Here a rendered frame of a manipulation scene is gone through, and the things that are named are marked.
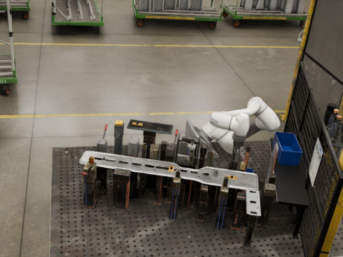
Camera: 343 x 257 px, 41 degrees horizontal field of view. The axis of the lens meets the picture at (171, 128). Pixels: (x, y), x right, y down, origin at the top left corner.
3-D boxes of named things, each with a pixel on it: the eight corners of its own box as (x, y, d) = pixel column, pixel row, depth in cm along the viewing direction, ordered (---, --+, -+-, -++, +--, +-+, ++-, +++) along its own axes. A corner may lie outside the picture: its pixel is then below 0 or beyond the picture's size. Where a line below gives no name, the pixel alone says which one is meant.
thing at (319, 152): (312, 188, 322) (323, 152, 307) (308, 171, 341) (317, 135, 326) (315, 189, 322) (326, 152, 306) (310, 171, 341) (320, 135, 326)
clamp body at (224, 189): (211, 229, 343) (218, 191, 326) (212, 218, 354) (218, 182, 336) (223, 230, 343) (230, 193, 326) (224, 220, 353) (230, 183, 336)
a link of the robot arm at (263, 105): (254, 96, 367) (266, 109, 368) (258, 91, 383) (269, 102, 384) (242, 106, 373) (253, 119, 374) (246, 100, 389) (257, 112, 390)
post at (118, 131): (112, 170, 398) (113, 125, 376) (114, 164, 404) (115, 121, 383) (120, 171, 397) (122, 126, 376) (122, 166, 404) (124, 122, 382)
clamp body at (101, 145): (94, 180, 382) (94, 143, 364) (97, 173, 392) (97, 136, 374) (105, 182, 382) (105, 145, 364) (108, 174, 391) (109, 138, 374)
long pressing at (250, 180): (76, 165, 348) (76, 164, 348) (85, 150, 368) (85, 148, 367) (259, 191, 340) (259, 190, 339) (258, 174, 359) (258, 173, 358)
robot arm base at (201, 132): (191, 124, 435) (196, 121, 434) (206, 138, 445) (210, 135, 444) (196, 133, 419) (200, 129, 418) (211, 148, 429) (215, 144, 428)
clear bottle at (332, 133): (327, 142, 323) (335, 118, 313) (326, 138, 329) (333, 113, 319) (337, 144, 323) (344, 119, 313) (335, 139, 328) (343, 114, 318)
